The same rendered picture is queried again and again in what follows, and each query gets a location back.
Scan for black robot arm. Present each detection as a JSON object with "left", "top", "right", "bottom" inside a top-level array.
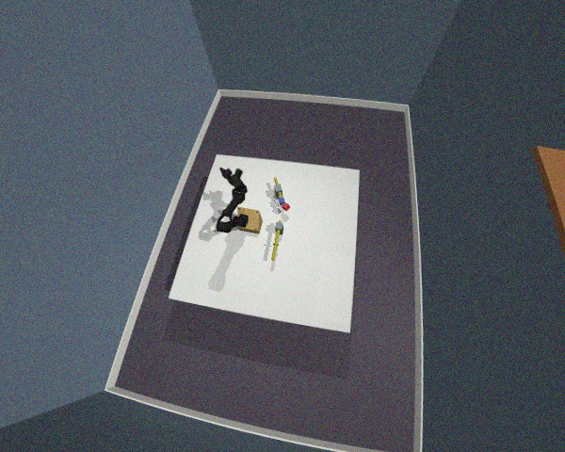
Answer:
[{"left": 217, "top": 169, "right": 249, "bottom": 234}]

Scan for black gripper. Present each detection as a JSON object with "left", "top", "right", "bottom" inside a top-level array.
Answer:
[{"left": 219, "top": 168, "right": 235, "bottom": 186}]

